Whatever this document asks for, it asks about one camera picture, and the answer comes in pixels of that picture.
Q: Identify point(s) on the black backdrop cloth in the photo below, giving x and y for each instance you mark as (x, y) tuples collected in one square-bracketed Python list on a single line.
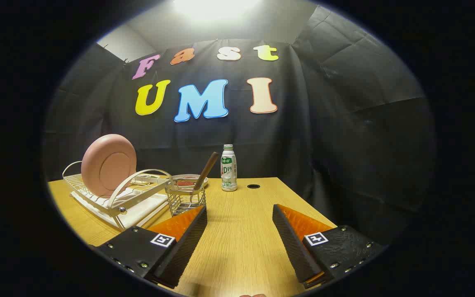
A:
[(303, 144)]

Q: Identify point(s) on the white green-label bottle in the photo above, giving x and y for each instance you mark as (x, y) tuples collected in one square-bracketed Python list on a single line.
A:
[(229, 173)]

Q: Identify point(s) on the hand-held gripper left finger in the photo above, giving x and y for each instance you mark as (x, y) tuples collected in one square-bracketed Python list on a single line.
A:
[(186, 243)]

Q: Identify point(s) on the pink plate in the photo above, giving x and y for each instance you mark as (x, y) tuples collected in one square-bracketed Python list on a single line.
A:
[(109, 165)]

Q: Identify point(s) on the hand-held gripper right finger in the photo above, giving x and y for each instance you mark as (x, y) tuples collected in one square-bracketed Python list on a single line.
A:
[(293, 243)]

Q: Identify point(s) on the beige round plate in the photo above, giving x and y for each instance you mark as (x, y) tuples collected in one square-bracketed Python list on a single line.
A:
[(176, 177)]

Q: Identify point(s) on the white drip tray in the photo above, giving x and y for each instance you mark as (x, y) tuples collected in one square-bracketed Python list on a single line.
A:
[(142, 208)]

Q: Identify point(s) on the brown meat piece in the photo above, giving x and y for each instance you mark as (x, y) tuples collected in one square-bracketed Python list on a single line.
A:
[(186, 183)]

